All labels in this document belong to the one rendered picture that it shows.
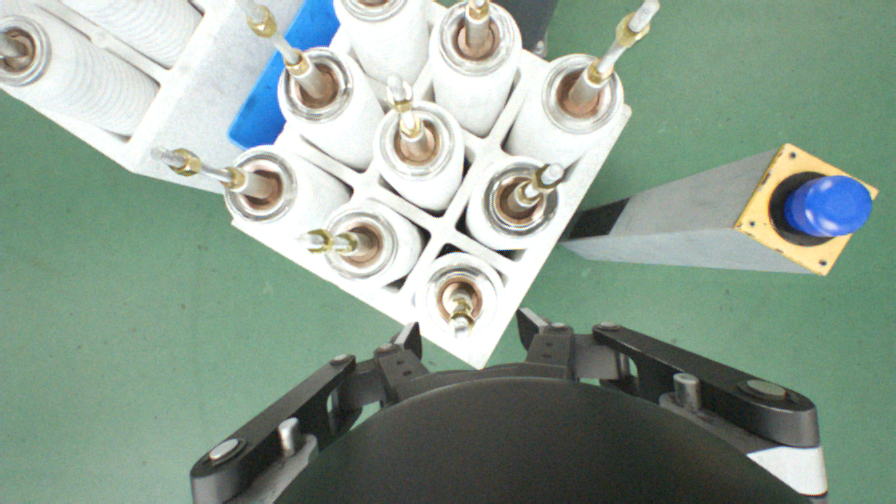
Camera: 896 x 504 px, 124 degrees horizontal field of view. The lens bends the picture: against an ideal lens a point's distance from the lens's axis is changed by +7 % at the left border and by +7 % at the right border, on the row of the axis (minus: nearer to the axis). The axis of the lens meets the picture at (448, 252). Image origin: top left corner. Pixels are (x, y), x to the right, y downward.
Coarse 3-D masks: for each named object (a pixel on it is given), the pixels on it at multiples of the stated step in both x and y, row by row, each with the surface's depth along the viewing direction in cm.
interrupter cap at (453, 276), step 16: (448, 272) 24; (464, 272) 24; (480, 272) 24; (432, 288) 24; (448, 288) 24; (464, 288) 24; (480, 288) 24; (432, 304) 24; (480, 304) 24; (496, 304) 24; (432, 320) 24; (448, 320) 24; (480, 320) 24; (448, 336) 24
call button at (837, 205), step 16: (832, 176) 16; (800, 192) 16; (816, 192) 15; (832, 192) 15; (848, 192) 15; (864, 192) 15; (800, 208) 16; (816, 208) 15; (832, 208) 15; (848, 208) 15; (864, 208) 15; (800, 224) 16; (816, 224) 16; (832, 224) 15; (848, 224) 15
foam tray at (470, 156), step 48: (336, 48) 32; (384, 96) 32; (432, 96) 34; (288, 144) 32; (480, 144) 31; (384, 192) 32; (576, 192) 31; (288, 240) 32; (432, 240) 31; (384, 288) 32; (432, 336) 31
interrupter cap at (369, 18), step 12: (348, 0) 24; (360, 0) 24; (372, 0) 24; (384, 0) 24; (396, 0) 24; (348, 12) 24; (360, 12) 24; (372, 12) 24; (384, 12) 24; (396, 12) 24
